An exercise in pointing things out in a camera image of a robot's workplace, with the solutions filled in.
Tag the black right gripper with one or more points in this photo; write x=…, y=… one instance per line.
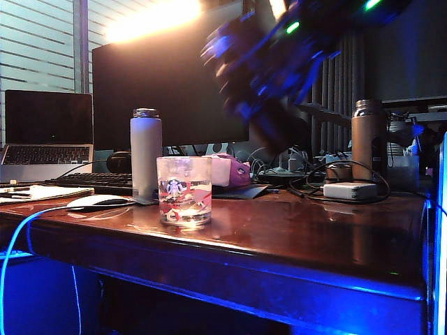
x=283, y=66

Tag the black thermos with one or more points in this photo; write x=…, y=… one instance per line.
x=283, y=132

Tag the white thermos bottle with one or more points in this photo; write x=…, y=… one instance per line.
x=146, y=157

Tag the brown thermos lid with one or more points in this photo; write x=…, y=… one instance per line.
x=338, y=172

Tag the printed glass cup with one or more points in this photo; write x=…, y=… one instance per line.
x=183, y=199

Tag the brown metal thermos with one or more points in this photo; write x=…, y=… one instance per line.
x=366, y=146

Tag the pink purple plush toy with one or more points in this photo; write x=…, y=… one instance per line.
x=230, y=171

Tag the white plug charger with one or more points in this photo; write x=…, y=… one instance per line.
x=294, y=162

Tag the dark power strip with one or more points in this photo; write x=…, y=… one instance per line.
x=279, y=174

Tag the large black monitor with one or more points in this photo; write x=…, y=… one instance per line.
x=157, y=97

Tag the dark flat mat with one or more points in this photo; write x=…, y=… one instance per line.
x=244, y=192

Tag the white power adapter brick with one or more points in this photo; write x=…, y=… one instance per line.
x=349, y=191

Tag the black round speaker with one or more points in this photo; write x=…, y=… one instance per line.
x=118, y=162

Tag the dark square coaster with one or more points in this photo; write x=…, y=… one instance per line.
x=146, y=201

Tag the translucent plastic container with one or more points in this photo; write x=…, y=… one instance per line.
x=403, y=174

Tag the black keyboard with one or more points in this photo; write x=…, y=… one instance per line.
x=91, y=181

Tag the white computer mouse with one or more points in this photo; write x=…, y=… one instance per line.
x=94, y=201

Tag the silver open laptop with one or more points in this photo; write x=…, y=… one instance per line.
x=45, y=118

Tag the white window blinds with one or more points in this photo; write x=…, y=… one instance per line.
x=35, y=52

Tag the white paper notebook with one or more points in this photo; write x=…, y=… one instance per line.
x=56, y=192

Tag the black pen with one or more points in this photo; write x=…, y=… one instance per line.
x=17, y=195

